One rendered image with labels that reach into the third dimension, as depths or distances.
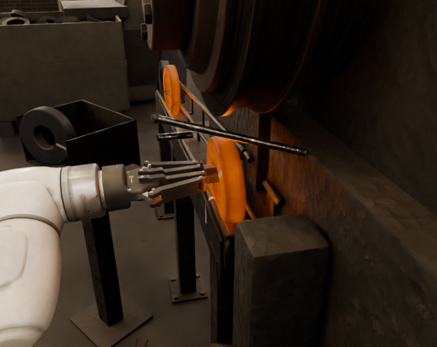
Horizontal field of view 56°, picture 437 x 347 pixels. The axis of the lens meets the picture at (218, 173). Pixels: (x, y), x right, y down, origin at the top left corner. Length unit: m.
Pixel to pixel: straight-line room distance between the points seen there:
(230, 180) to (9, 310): 0.34
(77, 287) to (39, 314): 1.12
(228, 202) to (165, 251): 1.15
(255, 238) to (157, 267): 1.24
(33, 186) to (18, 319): 0.20
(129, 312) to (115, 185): 0.92
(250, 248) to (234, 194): 0.19
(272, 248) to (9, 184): 0.40
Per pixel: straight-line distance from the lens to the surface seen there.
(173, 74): 1.51
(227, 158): 0.65
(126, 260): 1.75
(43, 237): 0.61
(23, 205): 0.64
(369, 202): 0.44
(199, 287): 1.59
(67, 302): 1.63
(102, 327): 1.50
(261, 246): 0.47
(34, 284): 0.57
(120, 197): 0.66
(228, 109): 0.52
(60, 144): 1.15
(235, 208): 0.65
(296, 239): 0.49
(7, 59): 3.08
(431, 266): 0.37
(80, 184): 0.66
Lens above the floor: 1.08
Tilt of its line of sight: 27 degrees down
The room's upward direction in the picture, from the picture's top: straight up
